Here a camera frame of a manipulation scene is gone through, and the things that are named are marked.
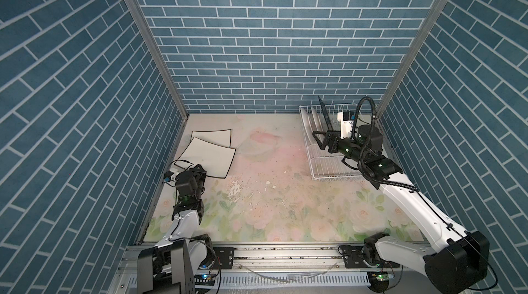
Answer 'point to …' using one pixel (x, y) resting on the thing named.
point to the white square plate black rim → (216, 160)
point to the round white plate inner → (315, 121)
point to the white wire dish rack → (323, 165)
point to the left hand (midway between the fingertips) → (206, 161)
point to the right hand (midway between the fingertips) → (323, 133)
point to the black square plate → (326, 116)
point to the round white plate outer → (307, 124)
